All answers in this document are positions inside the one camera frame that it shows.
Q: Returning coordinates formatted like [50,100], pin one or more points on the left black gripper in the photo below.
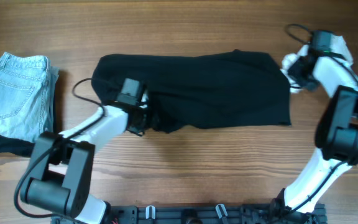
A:
[139,130]

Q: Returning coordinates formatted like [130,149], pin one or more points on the folded black garment under jeans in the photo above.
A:
[16,146]

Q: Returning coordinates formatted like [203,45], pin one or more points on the white crumpled shirt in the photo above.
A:
[338,45]

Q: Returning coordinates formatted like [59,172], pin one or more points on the black t-shirt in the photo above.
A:
[211,91]

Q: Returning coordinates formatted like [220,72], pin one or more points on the light blue denim jeans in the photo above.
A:
[27,88]

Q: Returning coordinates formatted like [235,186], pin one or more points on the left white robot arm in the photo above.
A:
[58,176]

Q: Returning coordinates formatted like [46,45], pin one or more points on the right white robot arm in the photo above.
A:
[324,60]

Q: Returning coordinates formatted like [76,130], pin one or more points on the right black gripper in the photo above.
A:
[307,84]

